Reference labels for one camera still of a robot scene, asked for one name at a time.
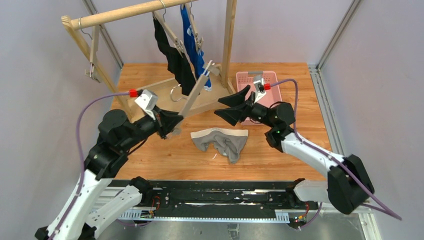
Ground grey white underwear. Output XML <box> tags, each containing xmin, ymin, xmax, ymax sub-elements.
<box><xmin>190</xmin><ymin>127</ymin><xmax>249</xmax><ymax>164</ymax></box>

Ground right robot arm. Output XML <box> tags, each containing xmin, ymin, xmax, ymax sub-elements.
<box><xmin>214</xmin><ymin>86</ymin><xmax>375</xmax><ymax>215</ymax></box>

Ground wooden clothes rack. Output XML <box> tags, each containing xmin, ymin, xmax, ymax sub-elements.
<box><xmin>61</xmin><ymin>0</ymin><xmax>237</xmax><ymax>126</ymax></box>

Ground empty beige hanger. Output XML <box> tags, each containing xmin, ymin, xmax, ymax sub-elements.
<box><xmin>78</xmin><ymin>17</ymin><xmax>102</xmax><ymax>83</ymax></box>

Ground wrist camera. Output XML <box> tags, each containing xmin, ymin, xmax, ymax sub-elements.
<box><xmin>253</xmin><ymin>74</ymin><xmax>271</xmax><ymax>103</ymax></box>
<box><xmin>134</xmin><ymin>89</ymin><xmax>159</xmax><ymax>120</ymax></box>

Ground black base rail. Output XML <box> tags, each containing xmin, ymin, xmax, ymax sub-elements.
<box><xmin>99</xmin><ymin>179</ymin><xmax>332</xmax><ymax>220</ymax></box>

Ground beige hanger with blue underwear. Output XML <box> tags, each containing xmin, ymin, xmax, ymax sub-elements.
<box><xmin>184</xmin><ymin>0</ymin><xmax>204</xmax><ymax>53</ymax></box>

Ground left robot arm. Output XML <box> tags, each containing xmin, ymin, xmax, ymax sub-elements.
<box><xmin>34</xmin><ymin>107</ymin><xmax>184</xmax><ymax>240</ymax></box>

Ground black underwear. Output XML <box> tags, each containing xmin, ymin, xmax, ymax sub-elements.
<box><xmin>153</xmin><ymin>18</ymin><xmax>196</xmax><ymax>96</ymax></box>

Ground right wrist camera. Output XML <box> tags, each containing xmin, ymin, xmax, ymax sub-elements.
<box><xmin>253</xmin><ymin>74</ymin><xmax>271</xmax><ymax>103</ymax></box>

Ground pink plastic basket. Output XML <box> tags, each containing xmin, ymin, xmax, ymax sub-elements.
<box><xmin>236</xmin><ymin>71</ymin><xmax>282</xmax><ymax>107</ymax></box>

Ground blue underwear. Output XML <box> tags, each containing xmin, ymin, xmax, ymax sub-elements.
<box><xmin>180</xmin><ymin>4</ymin><xmax>205</xmax><ymax>79</ymax></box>

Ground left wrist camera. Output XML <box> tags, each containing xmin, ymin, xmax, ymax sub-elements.
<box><xmin>134</xmin><ymin>89</ymin><xmax>159</xmax><ymax>120</ymax></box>

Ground beige hanger with black underwear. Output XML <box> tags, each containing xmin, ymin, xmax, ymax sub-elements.
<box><xmin>152</xmin><ymin>0</ymin><xmax>186</xmax><ymax>56</ymax></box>

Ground beige clip hanger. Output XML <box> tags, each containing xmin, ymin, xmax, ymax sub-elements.
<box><xmin>164</xmin><ymin>61</ymin><xmax>229</xmax><ymax>119</ymax></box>

